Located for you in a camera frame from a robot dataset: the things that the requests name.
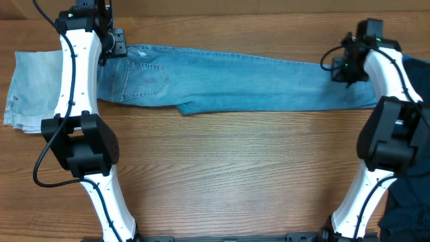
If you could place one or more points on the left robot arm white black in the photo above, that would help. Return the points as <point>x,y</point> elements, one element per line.
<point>79,139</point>

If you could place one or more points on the dark navy garment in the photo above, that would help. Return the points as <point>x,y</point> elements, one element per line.
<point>406,217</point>

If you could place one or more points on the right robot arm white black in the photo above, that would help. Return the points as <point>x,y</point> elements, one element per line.
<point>394,137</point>

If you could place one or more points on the medium blue denim jeans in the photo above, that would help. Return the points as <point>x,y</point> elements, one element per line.
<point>201,81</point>

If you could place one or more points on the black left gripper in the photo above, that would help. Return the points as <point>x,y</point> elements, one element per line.
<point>118,44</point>

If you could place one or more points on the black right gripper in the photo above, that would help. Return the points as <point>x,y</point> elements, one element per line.
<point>340,70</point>

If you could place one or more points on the brown cardboard backboard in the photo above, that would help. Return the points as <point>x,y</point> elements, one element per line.
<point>23,9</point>

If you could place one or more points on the folded light blue jeans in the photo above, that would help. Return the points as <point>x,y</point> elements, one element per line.
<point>34,90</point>

